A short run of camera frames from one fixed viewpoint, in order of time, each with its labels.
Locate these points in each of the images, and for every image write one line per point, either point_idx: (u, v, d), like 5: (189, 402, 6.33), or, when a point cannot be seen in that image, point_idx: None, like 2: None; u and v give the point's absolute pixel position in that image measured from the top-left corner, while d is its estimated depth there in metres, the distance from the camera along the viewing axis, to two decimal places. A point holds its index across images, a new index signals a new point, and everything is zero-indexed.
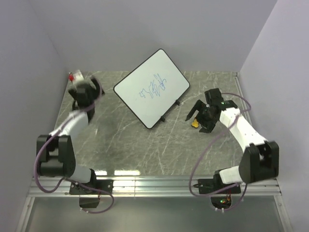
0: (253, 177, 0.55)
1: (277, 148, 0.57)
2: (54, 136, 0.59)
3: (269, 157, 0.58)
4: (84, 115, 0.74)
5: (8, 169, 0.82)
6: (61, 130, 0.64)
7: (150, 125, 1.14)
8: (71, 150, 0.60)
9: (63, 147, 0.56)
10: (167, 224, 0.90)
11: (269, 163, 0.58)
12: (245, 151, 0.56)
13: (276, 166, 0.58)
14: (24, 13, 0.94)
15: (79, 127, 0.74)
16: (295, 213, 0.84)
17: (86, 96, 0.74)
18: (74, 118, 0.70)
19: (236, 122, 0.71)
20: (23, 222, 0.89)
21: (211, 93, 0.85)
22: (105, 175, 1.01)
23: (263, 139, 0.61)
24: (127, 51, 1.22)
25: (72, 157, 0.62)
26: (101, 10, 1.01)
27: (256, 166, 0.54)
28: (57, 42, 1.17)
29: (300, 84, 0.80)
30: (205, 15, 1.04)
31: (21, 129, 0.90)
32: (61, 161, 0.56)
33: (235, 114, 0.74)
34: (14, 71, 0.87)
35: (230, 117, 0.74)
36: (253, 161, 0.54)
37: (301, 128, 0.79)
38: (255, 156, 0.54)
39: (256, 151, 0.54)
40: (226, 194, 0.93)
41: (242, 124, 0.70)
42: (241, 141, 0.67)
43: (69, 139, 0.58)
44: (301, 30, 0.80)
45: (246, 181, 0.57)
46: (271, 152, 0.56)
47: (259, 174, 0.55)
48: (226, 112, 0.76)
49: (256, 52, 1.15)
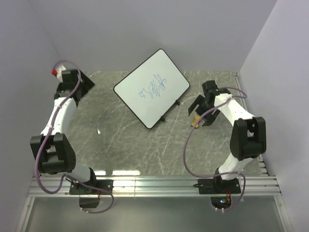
0: (242, 150, 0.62)
1: (264, 123, 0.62)
2: (48, 136, 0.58)
3: (257, 132, 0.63)
4: (70, 100, 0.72)
5: (8, 169, 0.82)
6: (52, 127, 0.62)
7: (150, 125, 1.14)
8: (69, 145, 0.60)
9: (61, 145, 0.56)
10: (167, 224, 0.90)
11: (257, 137, 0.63)
12: (234, 124, 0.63)
13: (263, 138, 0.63)
14: (24, 13, 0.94)
15: (69, 116, 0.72)
16: (295, 213, 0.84)
17: (69, 79, 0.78)
18: (61, 108, 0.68)
19: (228, 103, 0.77)
20: (23, 222, 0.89)
21: (207, 85, 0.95)
22: (105, 175, 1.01)
23: (251, 115, 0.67)
24: (127, 51, 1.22)
25: (72, 151, 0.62)
26: (101, 10, 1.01)
27: (243, 139, 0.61)
28: (57, 42, 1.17)
29: (300, 84, 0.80)
30: (205, 15, 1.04)
31: (21, 129, 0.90)
32: (62, 158, 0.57)
33: (227, 97, 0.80)
34: (14, 71, 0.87)
35: (222, 100, 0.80)
36: (240, 133, 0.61)
37: (301, 128, 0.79)
38: (241, 128, 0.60)
39: (243, 124, 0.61)
40: (226, 195, 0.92)
41: (232, 104, 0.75)
42: (231, 119, 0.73)
43: (64, 137, 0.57)
44: (301, 30, 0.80)
45: (236, 153, 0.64)
46: (259, 126, 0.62)
47: (246, 147, 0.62)
48: (219, 97, 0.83)
49: (256, 52, 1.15)
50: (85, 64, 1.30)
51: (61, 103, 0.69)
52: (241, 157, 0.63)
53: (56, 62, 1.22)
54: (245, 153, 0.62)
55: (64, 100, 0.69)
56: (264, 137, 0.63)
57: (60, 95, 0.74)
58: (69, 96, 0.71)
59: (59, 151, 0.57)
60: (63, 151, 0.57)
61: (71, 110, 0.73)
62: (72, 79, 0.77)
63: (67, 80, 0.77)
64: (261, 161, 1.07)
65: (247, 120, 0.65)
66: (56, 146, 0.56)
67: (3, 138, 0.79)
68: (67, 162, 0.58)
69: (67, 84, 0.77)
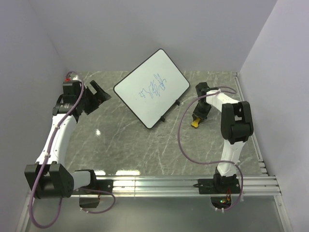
0: (231, 132, 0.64)
1: (248, 104, 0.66)
2: (44, 166, 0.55)
3: (243, 114, 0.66)
4: (69, 118, 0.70)
5: (8, 169, 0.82)
6: (49, 155, 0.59)
7: (150, 125, 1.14)
8: (65, 171, 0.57)
9: (56, 176, 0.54)
10: (167, 224, 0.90)
11: (244, 119, 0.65)
12: (221, 108, 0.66)
13: (249, 119, 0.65)
14: (24, 14, 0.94)
15: (69, 132, 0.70)
16: (295, 213, 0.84)
17: (71, 93, 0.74)
18: (59, 128, 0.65)
19: (217, 95, 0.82)
20: (23, 222, 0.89)
21: (200, 85, 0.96)
22: (104, 175, 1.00)
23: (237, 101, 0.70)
24: (127, 52, 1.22)
25: (68, 175, 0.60)
26: (100, 10, 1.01)
27: (231, 120, 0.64)
28: (57, 43, 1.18)
29: (300, 84, 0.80)
30: (204, 15, 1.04)
31: (21, 130, 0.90)
32: (58, 188, 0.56)
33: (216, 91, 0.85)
34: (14, 71, 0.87)
35: (212, 94, 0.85)
36: (228, 115, 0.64)
37: (301, 128, 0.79)
38: (228, 110, 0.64)
39: (229, 106, 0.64)
40: (226, 194, 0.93)
41: (221, 96, 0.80)
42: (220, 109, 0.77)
43: (60, 167, 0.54)
44: (301, 30, 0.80)
45: (226, 136, 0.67)
46: (244, 108, 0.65)
47: (235, 128, 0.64)
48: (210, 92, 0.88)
49: (256, 52, 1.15)
50: (85, 65, 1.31)
51: (58, 123, 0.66)
52: (231, 138, 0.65)
53: (56, 62, 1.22)
54: (233, 135, 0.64)
55: (63, 121, 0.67)
56: (250, 118, 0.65)
57: (59, 110, 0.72)
58: (67, 114, 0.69)
59: (55, 182, 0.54)
60: (60, 181, 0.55)
61: (71, 127, 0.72)
62: (73, 92, 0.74)
63: (67, 94, 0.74)
64: (261, 161, 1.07)
65: (234, 104, 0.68)
66: (52, 177, 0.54)
67: (3, 138, 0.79)
68: (64, 191, 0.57)
69: (68, 98, 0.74)
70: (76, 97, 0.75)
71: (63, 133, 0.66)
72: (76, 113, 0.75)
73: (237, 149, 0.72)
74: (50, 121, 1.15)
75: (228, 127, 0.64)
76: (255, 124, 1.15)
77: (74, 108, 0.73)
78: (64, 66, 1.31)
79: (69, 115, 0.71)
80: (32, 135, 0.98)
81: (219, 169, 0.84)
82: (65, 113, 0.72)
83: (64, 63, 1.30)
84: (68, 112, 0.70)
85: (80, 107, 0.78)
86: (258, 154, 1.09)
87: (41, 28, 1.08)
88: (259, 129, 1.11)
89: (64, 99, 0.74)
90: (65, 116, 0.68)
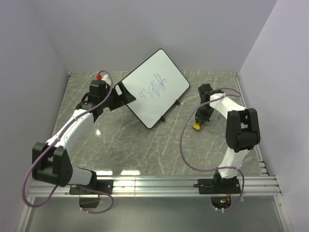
0: (237, 141, 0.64)
1: (255, 112, 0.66)
2: (50, 147, 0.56)
3: (249, 122, 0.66)
4: (89, 114, 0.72)
5: (7, 169, 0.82)
6: (59, 138, 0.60)
7: (150, 125, 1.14)
8: (67, 161, 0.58)
9: (58, 161, 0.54)
10: (167, 224, 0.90)
11: (250, 127, 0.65)
12: (228, 116, 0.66)
13: (256, 128, 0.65)
14: (24, 14, 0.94)
15: (82, 129, 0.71)
16: (295, 213, 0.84)
17: (95, 93, 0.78)
18: (76, 120, 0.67)
19: (221, 99, 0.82)
20: (23, 222, 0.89)
21: (203, 87, 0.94)
22: (110, 175, 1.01)
23: (244, 108, 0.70)
24: (127, 52, 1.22)
25: (69, 166, 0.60)
26: (100, 10, 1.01)
27: (237, 129, 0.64)
28: (57, 43, 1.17)
29: (301, 84, 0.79)
30: (204, 15, 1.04)
31: (21, 130, 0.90)
32: (55, 174, 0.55)
33: (221, 94, 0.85)
34: (14, 72, 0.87)
35: (216, 98, 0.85)
36: (234, 123, 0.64)
37: (301, 128, 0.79)
38: (234, 118, 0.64)
39: (236, 114, 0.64)
40: (226, 194, 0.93)
41: (226, 101, 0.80)
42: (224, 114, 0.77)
43: (64, 153, 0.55)
44: (301, 31, 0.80)
45: (231, 145, 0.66)
46: (251, 116, 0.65)
47: (241, 136, 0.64)
48: (214, 96, 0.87)
49: (256, 52, 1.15)
50: (85, 65, 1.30)
51: (77, 115, 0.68)
52: (236, 147, 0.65)
53: (56, 62, 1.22)
54: (239, 143, 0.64)
55: (83, 114, 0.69)
56: (258, 127, 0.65)
57: (81, 106, 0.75)
58: (88, 110, 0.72)
59: (55, 166, 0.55)
60: (60, 167, 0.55)
61: (87, 124, 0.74)
62: (98, 94, 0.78)
63: (92, 93, 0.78)
64: (261, 161, 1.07)
65: (240, 111, 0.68)
66: (54, 160, 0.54)
67: (3, 139, 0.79)
68: (60, 179, 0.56)
69: (92, 97, 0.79)
70: (99, 98, 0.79)
71: (78, 125, 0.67)
72: (95, 113, 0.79)
73: (241, 157, 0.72)
74: (49, 121, 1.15)
75: (234, 136, 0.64)
76: None
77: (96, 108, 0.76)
78: (63, 66, 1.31)
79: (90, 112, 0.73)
80: (32, 135, 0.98)
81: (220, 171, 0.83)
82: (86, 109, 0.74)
83: (64, 63, 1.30)
84: (90, 108, 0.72)
85: (101, 108, 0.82)
86: (258, 154, 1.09)
87: (41, 28, 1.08)
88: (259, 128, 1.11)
89: (89, 98, 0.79)
90: (87, 110, 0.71)
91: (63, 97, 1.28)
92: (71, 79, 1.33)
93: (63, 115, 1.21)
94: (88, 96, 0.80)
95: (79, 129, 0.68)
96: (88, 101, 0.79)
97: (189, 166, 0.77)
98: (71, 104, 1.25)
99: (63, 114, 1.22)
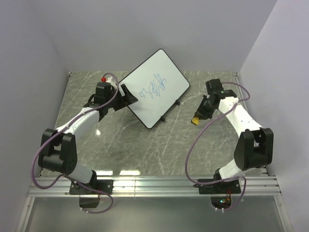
0: (247, 162, 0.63)
1: (272, 135, 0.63)
2: (60, 133, 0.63)
3: (263, 144, 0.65)
4: (95, 112, 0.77)
5: (7, 169, 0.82)
6: (67, 127, 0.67)
7: (150, 125, 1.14)
8: (74, 148, 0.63)
9: (66, 145, 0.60)
10: (167, 224, 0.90)
11: (263, 149, 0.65)
12: (241, 136, 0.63)
13: (270, 151, 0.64)
14: (24, 14, 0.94)
15: (89, 124, 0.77)
16: (294, 213, 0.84)
17: (101, 95, 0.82)
18: (84, 114, 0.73)
19: (234, 109, 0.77)
20: (23, 222, 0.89)
21: (213, 83, 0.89)
22: (110, 175, 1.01)
23: (259, 127, 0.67)
24: (127, 52, 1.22)
25: (75, 154, 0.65)
26: (100, 10, 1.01)
27: (250, 152, 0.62)
28: (57, 43, 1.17)
29: (300, 85, 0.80)
30: (204, 15, 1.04)
31: (21, 130, 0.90)
32: (62, 158, 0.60)
33: (233, 102, 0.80)
34: (14, 71, 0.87)
35: (228, 105, 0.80)
36: (248, 146, 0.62)
37: (301, 129, 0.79)
38: (248, 141, 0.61)
39: (250, 137, 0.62)
40: (226, 194, 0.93)
41: (240, 112, 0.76)
42: (237, 126, 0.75)
43: (72, 138, 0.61)
44: (301, 31, 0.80)
45: (240, 164, 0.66)
46: (266, 139, 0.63)
47: (251, 157, 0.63)
48: (225, 100, 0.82)
49: (256, 52, 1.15)
50: (85, 65, 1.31)
51: (86, 111, 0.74)
52: (245, 167, 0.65)
53: (56, 61, 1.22)
54: (249, 165, 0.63)
55: (91, 110, 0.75)
56: (270, 150, 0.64)
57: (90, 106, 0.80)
58: (96, 108, 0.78)
59: (62, 151, 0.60)
60: (66, 152, 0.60)
61: (92, 121, 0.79)
62: (103, 95, 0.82)
63: (99, 94, 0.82)
64: None
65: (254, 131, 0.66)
66: (62, 144, 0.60)
67: (3, 138, 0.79)
68: (64, 166, 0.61)
69: (98, 98, 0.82)
70: (105, 99, 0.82)
71: (86, 119, 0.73)
72: (101, 113, 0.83)
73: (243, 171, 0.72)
74: (49, 121, 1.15)
75: (245, 158, 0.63)
76: None
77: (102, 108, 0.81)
78: (64, 66, 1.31)
79: (96, 110, 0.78)
80: (32, 135, 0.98)
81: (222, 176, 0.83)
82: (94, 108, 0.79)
83: (64, 63, 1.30)
84: (98, 107, 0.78)
85: (106, 108, 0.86)
86: None
87: (41, 28, 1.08)
88: None
89: (95, 99, 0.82)
90: (95, 108, 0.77)
91: (63, 97, 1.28)
92: (71, 79, 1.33)
93: (63, 115, 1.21)
94: (94, 97, 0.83)
95: (86, 123, 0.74)
96: (94, 101, 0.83)
97: (193, 181, 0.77)
98: (71, 104, 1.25)
99: (63, 114, 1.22)
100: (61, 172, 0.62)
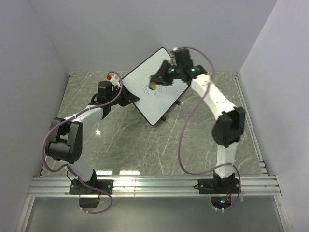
0: (224, 139, 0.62)
1: (244, 112, 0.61)
2: (67, 120, 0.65)
3: (237, 121, 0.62)
4: (99, 109, 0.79)
5: (8, 169, 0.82)
6: (75, 117, 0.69)
7: (154, 122, 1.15)
8: (80, 137, 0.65)
9: (74, 131, 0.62)
10: (167, 224, 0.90)
11: (237, 125, 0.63)
12: (218, 120, 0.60)
13: (242, 125, 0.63)
14: (24, 14, 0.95)
15: (93, 121, 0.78)
16: (295, 213, 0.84)
17: (103, 94, 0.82)
18: (89, 109, 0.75)
19: (208, 90, 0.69)
20: (23, 222, 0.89)
21: (181, 55, 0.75)
22: (110, 175, 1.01)
23: (233, 107, 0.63)
24: (126, 52, 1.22)
25: (80, 144, 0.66)
26: (100, 10, 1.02)
27: (225, 131, 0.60)
28: (57, 43, 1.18)
29: (300, 84, 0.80)
30: (204, 15, 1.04)
31: (21, 129, 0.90)
32: (69, 145, 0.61)
33: (206, 81, 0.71)
34: (14, 71, 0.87)
35: (201, 85, 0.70)
36: (223, 126, 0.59)
37: (301, 128, 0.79)
38: (225, 125, 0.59)
39: (228, 120, 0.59)
40: (226, 194, 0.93)
41: (214, 93, 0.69)
42: (213, 110, 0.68)
43: (80, 125, 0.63)
44: (301, 31, 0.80)
45: (218, 141, 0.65)
46: (239, 117, 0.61)
47: (229, 136, 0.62)
48: (198, 79, 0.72)
49: (256, 52, 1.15)
50: (85, 65, 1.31)
51: (91, 107, 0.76)
52: (226, 144, 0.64)
53: (56, 61, 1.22)
54: (227, 141, 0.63)
55: (95, 107, 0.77)
56: (243, 124, 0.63)
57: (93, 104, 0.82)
58: (100, 105, 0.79)
59: (70, 137, 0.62)
60: (74, 139, 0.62)
61: (97, 118, 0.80)
62: (105, 94, 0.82)
63: (101, 94, 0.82)
64: (261, 161, 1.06)
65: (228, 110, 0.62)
66: (70, 130, 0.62)
67: (3, 139, 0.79)
68: (71, 152, 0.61)
69: (101, 98, 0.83)
70: (107, 98, 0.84)
71: (91, 114, 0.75)
72: (104, 111, 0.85)
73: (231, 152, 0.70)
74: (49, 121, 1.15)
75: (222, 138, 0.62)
76: (255, 124, 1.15)
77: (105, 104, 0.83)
78: (63, 66, 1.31)
79: (100, 108, 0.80)
80: (32, 135, 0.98)
81: (217, 171, 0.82)
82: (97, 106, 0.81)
83: (64, 63, 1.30)
84: (102, 104, 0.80)
85: (109, 106, 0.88)
86: (258, 154, 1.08)
87: (42, 28, 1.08)
88: (259, 128, 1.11)
89: (98, 98, 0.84)
90: (99, 106, 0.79)
91: (63, 97, 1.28)
92: (71, 79, 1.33)
93: (63, 115, 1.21)
94: (97, 96, 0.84)
95: (91, 118, 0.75)
96: (97, 101, 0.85)
97: (185, 170, 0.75)
98: (71, 104, 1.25)
99: (63, 114, 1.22)
100: (67, 159, 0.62)
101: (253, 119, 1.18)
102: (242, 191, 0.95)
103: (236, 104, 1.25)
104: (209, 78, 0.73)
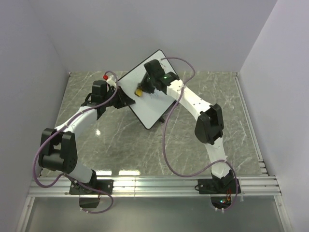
0: (208, 137, 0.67)
1: (220, 109, 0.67)
2: (59, 131, 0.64)
3: (216, 117, 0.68)
4: (92, 110, 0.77)
5: (7, 169, 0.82)
6: (66, 126, 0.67)
7: (148, 125, 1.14)
8: (74, 147, 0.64)
9: (65, 143, 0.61)
10: (167, 224, 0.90)
11: (216, 121, 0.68)
12: (198, 120, 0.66)
13: (221, 121, 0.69)
14: (24, 14, 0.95)
15: (88, 123, 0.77)
16: (294, 213, 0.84)
17: (97, 93, 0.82)
18: (82, 113, 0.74)
19: (183, 94, 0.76)
20: (23, 222, 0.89)
21: (153, 64, 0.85)
22: (109, 175, 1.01)
23: (209, 105, 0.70)
24: (126, 52, 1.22)
25: (75, 152, 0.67)
26: (100, 9, 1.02)
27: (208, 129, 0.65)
28: (57, 43, 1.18)
29: (300, 85, 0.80)
30: (204, 15, 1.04)
31: (21, 130, 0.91)
32: (62, 158, 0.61)
33: (180, 86, 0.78)
34: (15, 71, 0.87)
35: (175, 91, 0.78)
36: (205, 124, 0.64)
37: (301, 128, 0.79)
38: (205, 123, 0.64)
39: (206, 119, 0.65)
40: (226, 194, 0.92)
41: (189, 94, 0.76)
42: (191, 111, 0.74)
43: (72, 137, 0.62)
44: (300, 31, 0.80)
45: (202, 139, 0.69)
46: (217, 114, 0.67)
47: (211, 132, 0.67)
48: (171, 87, 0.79)
49: (255, 52, 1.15)
50: (85, 65, 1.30)
51: (84, 110, 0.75)
52: (210, 141, 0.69)
53: (56, 61, 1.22)
54: (210, 137, 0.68)
55: (89, 109, 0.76)
56: (221, 119, 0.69)
57: (87, 104, 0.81)
58: (94, 107, 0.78)
59: (62, 151, 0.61)
60: (66, 152, 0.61)
61: (91, 120, 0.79)
62: (100, 94, 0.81)
63: (95, 93, 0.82)
64: (261, 161, 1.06)
65: (206, 111, 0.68)
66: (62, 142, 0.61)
67: (3, 138, 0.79)
68: (65, 165, 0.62)
69: (95, 97, 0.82)
70: (102, 98, 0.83)
71: (84, 118, 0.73)
72: (99, 111, 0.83)
73: (219, 147, 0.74)
74: (49, 121, 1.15)
75: (205, 136, 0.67)
76: (255, 124, 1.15)
77: (100, 106, 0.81)
78: (63, 66, 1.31)
79: (94, 109, 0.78)
80: (32, 134, 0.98)
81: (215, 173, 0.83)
82: (91, 106, 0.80)
83: (64, 63, 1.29)
84: (95, 107, 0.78)
85: (104, 107, 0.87)
86: (258, 154, 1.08)
87: (42, 28, 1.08)
88: (260, 128, 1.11)
89: (92, 97, 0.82)
90: (93, 107, 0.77)
91: (63, 98, 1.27)
92: (71, 79, 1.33)
93: (63, 115, 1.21)
94: (91, 96, 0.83)
95: (85, 122, 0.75)
96: (91, 100, 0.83)
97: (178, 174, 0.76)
98: (71, 104, 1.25)
99: (62, 114, 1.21)
100: (62, 170, 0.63)
101: (253, 119, 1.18)
102: (242, 191, 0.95)
103: (236, 104, 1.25)
104: (181, 81, 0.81)
